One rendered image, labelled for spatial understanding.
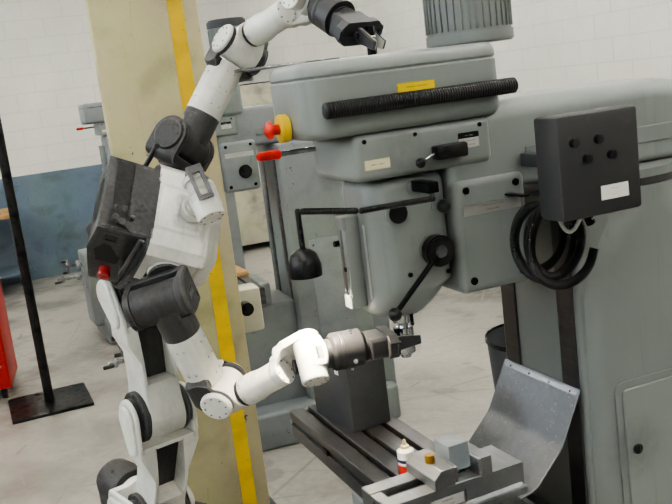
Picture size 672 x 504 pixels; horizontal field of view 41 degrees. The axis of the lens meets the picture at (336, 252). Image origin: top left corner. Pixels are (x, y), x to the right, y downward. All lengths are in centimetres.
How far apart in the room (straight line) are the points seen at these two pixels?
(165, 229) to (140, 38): 161
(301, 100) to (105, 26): 184
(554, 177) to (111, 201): 98
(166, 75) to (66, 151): 731
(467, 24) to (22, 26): 913
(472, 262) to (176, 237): 68
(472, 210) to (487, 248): 10
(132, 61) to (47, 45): 732
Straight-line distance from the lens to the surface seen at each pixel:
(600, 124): 189
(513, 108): 209
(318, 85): 185
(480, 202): 203
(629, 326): 225
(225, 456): 395
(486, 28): 207
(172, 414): 254
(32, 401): 634
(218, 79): 231
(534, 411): 235
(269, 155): 204
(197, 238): 215
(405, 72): 193
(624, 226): 220
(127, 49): 363
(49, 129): 1089
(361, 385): 248
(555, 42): 853
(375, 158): 190
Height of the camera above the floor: 185
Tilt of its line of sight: 11 degrees down
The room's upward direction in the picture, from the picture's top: 7 degrees counter-clockwise
